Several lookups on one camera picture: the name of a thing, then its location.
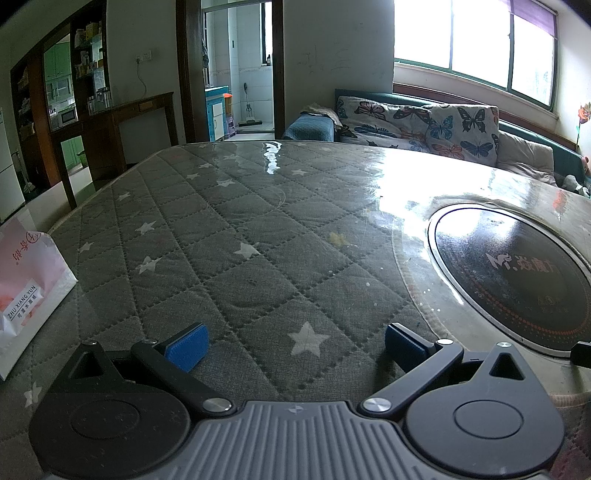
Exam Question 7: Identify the butterfly print cushion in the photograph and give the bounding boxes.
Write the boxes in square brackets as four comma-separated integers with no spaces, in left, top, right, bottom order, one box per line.
[335,95,435,153]
[422,104,500,167]

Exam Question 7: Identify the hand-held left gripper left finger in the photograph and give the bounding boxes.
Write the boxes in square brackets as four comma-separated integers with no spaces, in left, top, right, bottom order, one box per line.
[48,323,234,418]

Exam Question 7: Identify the teal sofa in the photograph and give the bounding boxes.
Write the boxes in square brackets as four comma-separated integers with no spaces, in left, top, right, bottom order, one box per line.
[281,88,591,199]

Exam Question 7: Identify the grey plush toy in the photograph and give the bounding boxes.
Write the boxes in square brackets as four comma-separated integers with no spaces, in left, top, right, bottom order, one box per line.
[561,174,591,197]

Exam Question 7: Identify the colourful pinwheel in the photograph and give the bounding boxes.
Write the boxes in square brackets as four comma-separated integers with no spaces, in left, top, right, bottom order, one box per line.
[575,102,591,148]

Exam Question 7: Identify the blue blanket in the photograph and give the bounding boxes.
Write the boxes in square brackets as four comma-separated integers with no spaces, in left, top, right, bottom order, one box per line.
[283,113,335,141]

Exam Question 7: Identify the floor mop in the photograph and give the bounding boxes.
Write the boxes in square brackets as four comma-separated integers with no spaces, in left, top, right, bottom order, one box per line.
[240,82,264,128]

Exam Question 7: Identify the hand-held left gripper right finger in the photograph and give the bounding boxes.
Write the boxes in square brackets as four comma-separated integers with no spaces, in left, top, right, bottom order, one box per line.
[360,323,552,418]

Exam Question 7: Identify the blue and white cabinet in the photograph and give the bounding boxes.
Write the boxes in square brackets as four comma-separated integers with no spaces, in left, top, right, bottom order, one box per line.
[205,86,230,141]

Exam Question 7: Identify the dark wooden door frame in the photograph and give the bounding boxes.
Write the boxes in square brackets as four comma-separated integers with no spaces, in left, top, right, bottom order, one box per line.
[175,0,284,144]

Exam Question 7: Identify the dark wooden shelf cabinet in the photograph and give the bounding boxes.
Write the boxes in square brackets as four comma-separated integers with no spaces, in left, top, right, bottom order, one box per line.
[11,0,109,185]

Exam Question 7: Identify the green framed window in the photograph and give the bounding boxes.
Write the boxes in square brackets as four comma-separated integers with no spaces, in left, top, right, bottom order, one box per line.
[394,0,559,112]

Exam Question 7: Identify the purple curtain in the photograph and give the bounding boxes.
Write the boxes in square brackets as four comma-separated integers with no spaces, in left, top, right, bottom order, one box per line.
[508,0,557,38]

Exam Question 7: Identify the white fridge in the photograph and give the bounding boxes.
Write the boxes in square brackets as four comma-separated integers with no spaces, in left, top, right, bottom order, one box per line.
[0,108,26,222]

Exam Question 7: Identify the round black cooktop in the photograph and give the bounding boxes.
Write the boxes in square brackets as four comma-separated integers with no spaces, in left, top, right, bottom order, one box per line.
[427,203,591,358]

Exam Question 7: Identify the beige folded cloth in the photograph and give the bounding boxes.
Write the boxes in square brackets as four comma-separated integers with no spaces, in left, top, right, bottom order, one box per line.
[300,105,343,126]

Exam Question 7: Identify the beige pillow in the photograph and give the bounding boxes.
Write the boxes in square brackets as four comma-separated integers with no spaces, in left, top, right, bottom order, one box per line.
[496,130,557,185]

